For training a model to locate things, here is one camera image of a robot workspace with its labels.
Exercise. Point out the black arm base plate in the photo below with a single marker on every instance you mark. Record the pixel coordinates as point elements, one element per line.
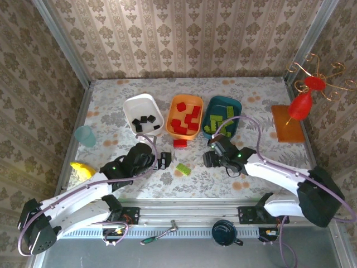
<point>245,215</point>
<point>131,214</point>

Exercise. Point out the green lego brick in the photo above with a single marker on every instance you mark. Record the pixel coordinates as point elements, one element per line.
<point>213,125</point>
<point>183,169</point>
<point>226,127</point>
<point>207,129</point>
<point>228,134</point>
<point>230,111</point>
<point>217,118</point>

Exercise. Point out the red lego brick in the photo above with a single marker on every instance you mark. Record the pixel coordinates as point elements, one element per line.
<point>175,123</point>
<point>193,127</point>
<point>196,110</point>
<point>181,106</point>
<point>191,118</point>
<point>180,143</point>
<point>180,130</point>

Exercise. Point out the translucent teal plastic cup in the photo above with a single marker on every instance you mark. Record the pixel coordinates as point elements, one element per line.
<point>86,136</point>

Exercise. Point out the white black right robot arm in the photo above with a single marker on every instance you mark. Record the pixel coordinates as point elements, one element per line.
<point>279,173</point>

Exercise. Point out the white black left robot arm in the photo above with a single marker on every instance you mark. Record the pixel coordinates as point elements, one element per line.
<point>78,195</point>

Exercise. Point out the aluminium table side rail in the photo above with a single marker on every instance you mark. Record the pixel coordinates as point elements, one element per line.
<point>84,103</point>
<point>311,156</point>

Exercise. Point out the aluminium corner post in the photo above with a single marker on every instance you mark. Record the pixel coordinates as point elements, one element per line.
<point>309,39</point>
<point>64,47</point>

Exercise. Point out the orange plastic container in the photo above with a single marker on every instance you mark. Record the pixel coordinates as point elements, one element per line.
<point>171,134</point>

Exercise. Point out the aluminium front rail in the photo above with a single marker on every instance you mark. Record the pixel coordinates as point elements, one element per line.
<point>189,212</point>

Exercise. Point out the yellow toy banana bunch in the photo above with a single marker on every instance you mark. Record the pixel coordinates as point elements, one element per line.
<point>83,169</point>

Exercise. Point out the dark blue mug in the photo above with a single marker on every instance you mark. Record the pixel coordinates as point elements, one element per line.
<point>223,233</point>

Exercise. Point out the small yellow connector plug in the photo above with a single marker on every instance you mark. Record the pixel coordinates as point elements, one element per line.
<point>269,232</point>
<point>120,231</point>

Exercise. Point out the teal plastic container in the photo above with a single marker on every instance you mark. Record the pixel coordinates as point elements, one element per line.
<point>220,104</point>

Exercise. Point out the red plastic goblet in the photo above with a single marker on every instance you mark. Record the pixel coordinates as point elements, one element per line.
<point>299,107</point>

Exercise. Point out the white plastic container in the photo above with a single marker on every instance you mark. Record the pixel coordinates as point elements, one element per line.
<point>139,107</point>

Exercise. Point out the black lego brick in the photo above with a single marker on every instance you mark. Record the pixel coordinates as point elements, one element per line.
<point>143,119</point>
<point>135,122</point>
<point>138,128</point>
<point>156,127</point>
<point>152,118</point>

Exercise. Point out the orange wooden board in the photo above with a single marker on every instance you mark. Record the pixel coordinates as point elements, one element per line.
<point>291,131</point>

